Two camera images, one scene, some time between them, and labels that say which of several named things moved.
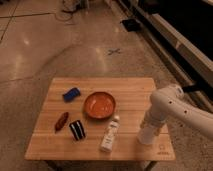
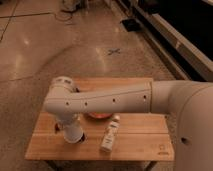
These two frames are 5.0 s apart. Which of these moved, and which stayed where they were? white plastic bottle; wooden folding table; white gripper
Moved: white gripper
Stayed: white plastic bottle; wooden folding table
